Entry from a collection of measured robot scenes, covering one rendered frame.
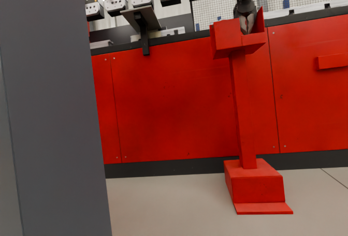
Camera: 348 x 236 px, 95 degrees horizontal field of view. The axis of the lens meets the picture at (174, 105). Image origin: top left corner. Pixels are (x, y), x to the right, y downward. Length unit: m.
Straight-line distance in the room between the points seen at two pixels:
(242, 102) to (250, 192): 0.37
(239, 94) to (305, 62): 0.50
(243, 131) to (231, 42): 0.40
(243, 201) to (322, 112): 0.69
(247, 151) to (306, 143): 0.45
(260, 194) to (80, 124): 0.71
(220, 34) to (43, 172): 0.71
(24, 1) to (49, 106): 0.19
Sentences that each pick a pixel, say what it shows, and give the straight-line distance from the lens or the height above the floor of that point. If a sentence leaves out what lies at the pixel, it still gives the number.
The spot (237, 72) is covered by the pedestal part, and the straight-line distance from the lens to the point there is 0.79.
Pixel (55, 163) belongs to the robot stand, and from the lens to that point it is 0.39.
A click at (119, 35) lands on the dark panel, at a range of 1.95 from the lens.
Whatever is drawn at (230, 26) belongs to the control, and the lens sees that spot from 0.78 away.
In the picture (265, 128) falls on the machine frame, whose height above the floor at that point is 0.25.
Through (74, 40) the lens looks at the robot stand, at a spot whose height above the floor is 0.62.
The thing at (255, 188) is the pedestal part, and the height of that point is 0.07.
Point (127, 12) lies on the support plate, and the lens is 1.07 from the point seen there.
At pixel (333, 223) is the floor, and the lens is 0.84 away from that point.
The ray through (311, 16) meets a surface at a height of 0.85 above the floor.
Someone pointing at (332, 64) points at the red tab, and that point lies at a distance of 1.22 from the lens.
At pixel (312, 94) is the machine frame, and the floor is 0.42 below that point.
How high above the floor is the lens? 0.45
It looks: 1 degrees down
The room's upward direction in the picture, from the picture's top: 6 degrees counter-clockwise
